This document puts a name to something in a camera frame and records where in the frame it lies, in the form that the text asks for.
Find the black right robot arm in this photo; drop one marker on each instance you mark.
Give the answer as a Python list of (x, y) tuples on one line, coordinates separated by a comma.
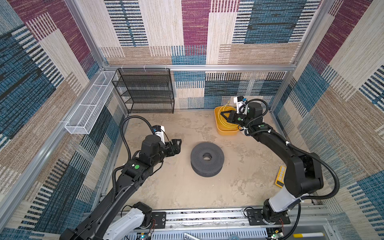
[(304, 171)]

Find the aluminium mounting rail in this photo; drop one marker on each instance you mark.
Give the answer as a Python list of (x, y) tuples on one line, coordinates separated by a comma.
[(309, 223)]

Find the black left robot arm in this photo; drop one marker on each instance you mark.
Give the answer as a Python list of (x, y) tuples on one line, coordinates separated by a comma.
[(127, 179)]

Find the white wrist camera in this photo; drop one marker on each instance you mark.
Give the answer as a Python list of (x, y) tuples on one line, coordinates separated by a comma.
[(160, 131), (240, 103)]

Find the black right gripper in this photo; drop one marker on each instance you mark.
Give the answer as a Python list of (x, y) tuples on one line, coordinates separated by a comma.
[(234, 112)]

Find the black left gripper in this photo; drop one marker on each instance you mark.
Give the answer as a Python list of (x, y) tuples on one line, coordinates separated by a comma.
[(175, 149)]

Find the white wire mesh tray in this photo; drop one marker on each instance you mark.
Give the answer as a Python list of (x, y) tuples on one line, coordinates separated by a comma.
[(87, 112)]

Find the dark grey cable spool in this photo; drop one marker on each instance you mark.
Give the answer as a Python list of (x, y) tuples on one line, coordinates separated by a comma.
[(207, 159)]

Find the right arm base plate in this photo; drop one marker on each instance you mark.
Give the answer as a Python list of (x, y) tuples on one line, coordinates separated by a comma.
[(260, 217)]

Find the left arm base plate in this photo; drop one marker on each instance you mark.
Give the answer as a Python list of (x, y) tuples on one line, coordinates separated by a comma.
[(156, 220)]

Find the yellow handheld device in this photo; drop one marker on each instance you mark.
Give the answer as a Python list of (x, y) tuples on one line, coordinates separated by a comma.
[(280, 177)]

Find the yellow plastic bin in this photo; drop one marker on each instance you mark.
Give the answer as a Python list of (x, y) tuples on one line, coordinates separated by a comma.
[(225, 129)]

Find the black mesh shelf rack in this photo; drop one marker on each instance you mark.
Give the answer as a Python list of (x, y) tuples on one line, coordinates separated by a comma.
[(145, 90)]

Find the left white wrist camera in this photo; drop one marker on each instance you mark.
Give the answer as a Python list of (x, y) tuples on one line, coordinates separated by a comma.
[(160, 131)]

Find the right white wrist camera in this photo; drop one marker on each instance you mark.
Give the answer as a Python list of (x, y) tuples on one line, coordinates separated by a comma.
[(240, 103)]

